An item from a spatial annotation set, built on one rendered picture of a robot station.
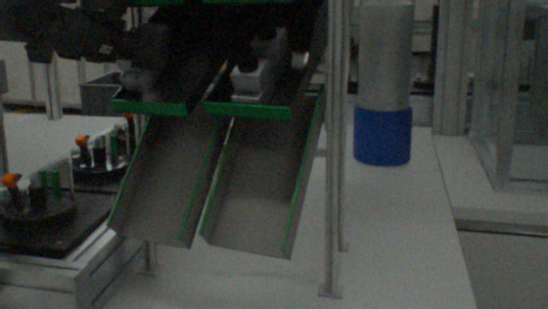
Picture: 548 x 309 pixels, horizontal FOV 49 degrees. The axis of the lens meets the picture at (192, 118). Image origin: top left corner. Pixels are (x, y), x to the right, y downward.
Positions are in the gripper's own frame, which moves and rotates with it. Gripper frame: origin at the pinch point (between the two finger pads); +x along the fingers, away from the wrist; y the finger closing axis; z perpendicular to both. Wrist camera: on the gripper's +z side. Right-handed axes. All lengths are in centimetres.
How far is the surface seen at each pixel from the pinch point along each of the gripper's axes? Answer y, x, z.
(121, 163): 26.8, 35.0, -22.2
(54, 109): 113, 95, -18
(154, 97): 0.0, 6.9, -6.5
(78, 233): 12.2, 8.4, -31.4
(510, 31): -40, 78, 21
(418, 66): 83, 535, 66
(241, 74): -15.5, 5.2, -1.4
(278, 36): -16.4, 12.8, 5.5
